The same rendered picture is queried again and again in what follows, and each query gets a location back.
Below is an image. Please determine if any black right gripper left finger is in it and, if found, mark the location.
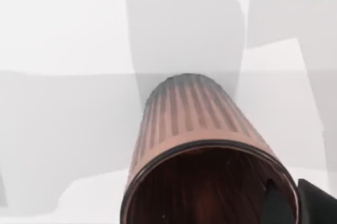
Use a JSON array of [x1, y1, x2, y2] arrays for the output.
[[264, 179, 290, 224]]

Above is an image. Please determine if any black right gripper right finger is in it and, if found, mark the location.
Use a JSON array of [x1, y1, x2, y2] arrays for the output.
[[296, 178, 337, 224]]

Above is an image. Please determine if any ribbed brown cup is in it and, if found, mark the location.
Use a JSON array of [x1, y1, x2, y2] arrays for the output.
[[120, 73, 301, 224]]

